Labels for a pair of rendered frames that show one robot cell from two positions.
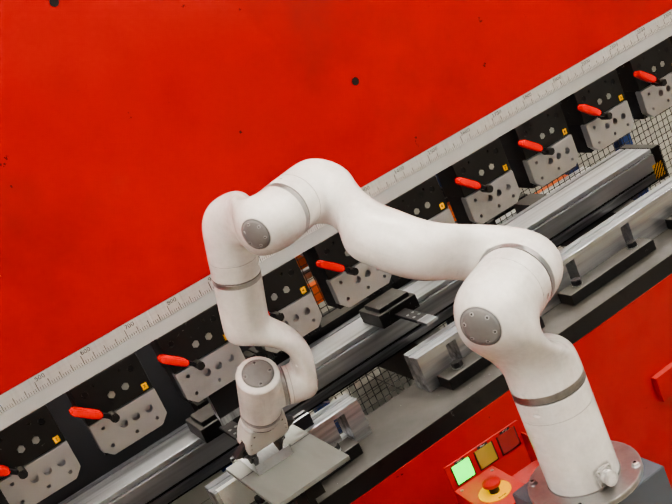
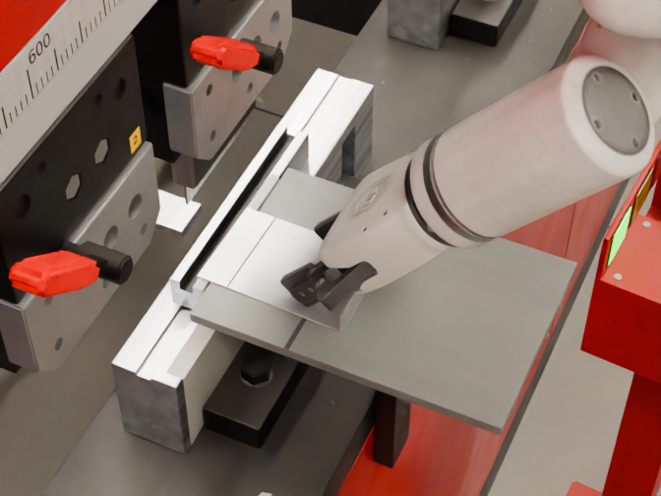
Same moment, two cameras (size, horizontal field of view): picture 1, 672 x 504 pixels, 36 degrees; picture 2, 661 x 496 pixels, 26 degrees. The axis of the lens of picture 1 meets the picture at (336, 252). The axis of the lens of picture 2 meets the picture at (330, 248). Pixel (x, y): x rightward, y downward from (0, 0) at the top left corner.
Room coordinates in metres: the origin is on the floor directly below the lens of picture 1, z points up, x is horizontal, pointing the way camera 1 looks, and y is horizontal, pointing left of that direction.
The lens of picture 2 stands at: (1.43, 0.81, 1.88)
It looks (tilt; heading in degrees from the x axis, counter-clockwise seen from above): 48 degrees down; 318
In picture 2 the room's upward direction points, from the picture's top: straight up
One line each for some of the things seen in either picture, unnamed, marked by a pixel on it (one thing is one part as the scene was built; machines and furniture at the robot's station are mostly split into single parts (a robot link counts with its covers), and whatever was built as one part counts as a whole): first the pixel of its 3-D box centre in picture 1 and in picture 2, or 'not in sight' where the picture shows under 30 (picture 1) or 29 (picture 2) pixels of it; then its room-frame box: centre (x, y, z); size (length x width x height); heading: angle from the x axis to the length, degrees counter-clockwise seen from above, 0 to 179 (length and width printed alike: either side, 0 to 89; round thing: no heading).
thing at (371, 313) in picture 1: (403, 310); not in sight; (2.44, -0.10, 1.01); 0.26 x 0.12 x 0.05; 23
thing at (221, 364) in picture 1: (197, 351); (188, 4); (2.07, 0.35, 1.26); 0.15 x 0.09 x 0.17; 113
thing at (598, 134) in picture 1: (594, 111); not in sight; (2.54, -0.75, 1.26); 0.15 x 0.09 x 0.17; 113
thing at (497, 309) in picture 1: (515, 330); not in sight; (1.43, -0.20, 1.30); 0.19 x 0.12 x 0.24; 140
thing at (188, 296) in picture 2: (272, 440); (243, 214); (2.10, 0.30, 0.99); 0.20 x 0.03 x 0.03; 113
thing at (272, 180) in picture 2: not in sight; (238, 241); (2.08, 0.32, 0.99); 0.14 x 0.01 x 0.03; 113
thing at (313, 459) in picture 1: (285, 464); (386, 291); (1.95, 0.27, 1.00); 0.26 x 0.18 x 0.01; 23
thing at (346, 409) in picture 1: (290, 458); (256, 247); (2.11, 0.28, 0.92); 0.39 x 0.06 x 0.10; 113
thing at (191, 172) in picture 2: (232, 395); (212, 118); (2.08, 0.33, 1.13); 0.10 x 0.02 x 0.10; 113
